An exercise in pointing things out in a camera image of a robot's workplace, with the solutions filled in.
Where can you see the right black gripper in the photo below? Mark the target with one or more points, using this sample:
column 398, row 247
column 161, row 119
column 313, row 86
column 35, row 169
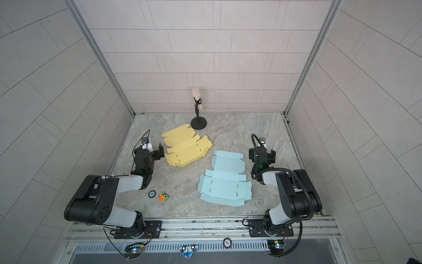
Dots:
column 261, row 155

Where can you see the light blue paper box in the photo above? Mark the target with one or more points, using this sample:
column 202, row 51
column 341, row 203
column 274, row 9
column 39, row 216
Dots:
column 226, row 184

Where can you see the blue sticker marker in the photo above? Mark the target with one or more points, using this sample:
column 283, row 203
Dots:
column 188, row 250

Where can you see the orange green small toy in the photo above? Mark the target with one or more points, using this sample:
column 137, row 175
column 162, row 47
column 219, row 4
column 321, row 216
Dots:
column 164, row 197

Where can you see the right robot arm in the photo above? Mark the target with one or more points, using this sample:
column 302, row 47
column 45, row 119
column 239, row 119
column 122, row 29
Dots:
column 299, row 200

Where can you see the right circuit board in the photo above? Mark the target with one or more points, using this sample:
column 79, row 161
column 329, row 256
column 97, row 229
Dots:
column 276, row 247

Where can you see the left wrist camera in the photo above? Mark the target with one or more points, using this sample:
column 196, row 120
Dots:
column 146, row 144

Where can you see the aluminium mounting rail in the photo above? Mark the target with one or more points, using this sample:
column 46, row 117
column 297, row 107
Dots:
column 236, row 228

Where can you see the left circuit board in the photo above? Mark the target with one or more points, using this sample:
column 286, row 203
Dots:
column 136, row 248

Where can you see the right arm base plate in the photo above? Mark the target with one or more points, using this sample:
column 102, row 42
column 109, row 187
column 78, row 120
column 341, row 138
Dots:
column 262, row 228

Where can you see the circuit board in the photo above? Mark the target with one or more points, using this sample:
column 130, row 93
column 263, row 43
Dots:
column 276, row 247
column 136, row 248

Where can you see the round black badge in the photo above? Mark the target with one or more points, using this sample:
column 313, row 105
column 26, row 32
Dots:
column 227, row 243

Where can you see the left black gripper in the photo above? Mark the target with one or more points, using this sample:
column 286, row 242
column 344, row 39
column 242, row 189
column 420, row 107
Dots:
column 157, row 153

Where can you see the yellow paper box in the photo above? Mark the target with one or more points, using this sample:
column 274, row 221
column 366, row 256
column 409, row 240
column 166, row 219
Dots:
column 185, row 146

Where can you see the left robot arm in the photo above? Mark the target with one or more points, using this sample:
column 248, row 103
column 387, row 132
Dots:
column 93, row 202

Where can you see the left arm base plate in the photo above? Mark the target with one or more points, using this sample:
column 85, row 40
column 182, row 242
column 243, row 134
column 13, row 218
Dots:
column 147, row 230

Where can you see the beige microphone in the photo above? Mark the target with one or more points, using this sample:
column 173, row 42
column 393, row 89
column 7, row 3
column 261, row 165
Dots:
column 197, row 97

